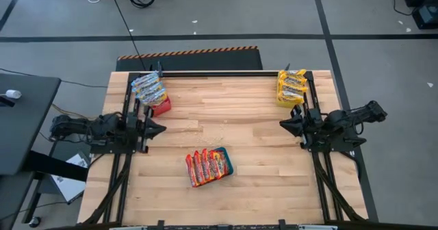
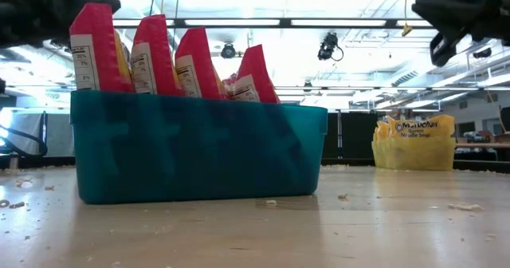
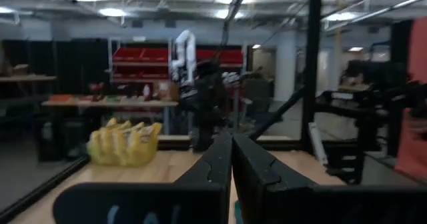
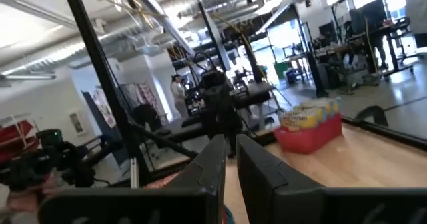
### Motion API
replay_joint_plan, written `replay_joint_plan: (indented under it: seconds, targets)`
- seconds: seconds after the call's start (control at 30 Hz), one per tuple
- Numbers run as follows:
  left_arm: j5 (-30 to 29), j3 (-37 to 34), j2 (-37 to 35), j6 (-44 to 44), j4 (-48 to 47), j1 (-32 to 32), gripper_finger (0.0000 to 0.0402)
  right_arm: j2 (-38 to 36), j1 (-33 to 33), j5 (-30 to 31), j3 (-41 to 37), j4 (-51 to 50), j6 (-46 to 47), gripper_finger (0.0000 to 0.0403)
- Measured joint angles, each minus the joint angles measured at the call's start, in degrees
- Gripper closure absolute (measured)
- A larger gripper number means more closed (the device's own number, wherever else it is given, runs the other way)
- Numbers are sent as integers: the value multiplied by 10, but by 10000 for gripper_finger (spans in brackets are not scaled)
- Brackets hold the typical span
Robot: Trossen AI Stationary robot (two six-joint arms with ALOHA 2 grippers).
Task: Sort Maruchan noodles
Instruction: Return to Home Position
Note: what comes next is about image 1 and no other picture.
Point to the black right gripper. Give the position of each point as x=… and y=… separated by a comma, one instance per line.
x=309, y=125

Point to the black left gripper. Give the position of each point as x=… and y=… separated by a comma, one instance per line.
x=138, y=129

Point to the pink plastic bin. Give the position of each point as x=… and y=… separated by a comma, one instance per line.
x=162, y=109

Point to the yellow Maruchan ramen pack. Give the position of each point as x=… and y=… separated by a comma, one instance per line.
x=291, y=98
x=292, y=89
x=294, y=81
x=292, y=72

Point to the red Maruchan ramen pack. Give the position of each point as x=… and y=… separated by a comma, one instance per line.
x=219, y=165
x=199, y=168
x=207, y=166
x=191, y=172

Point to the teal plastic bin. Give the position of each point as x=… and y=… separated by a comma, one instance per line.
x=230, y=161

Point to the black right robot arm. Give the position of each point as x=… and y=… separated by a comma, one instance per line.
x=359, y=115

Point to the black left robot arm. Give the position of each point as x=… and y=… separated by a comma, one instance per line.
x=78, y=127

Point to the stack of yellow snack packets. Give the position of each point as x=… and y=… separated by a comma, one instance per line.
x=285, y=104

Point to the black hazard-striped floor mat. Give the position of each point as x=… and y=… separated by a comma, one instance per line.
x=205, y=60

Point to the white printed box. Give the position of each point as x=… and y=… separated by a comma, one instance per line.
x=68, y=185

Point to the black desk base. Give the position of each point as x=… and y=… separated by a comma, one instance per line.
x=51, y=165

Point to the dark grey desk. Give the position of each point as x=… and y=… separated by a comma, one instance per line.
x=24, y=130

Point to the white bottle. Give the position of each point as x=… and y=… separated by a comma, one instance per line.
x=13, y=94

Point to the black caster wheel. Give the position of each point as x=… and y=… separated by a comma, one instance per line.
x=35, y=222

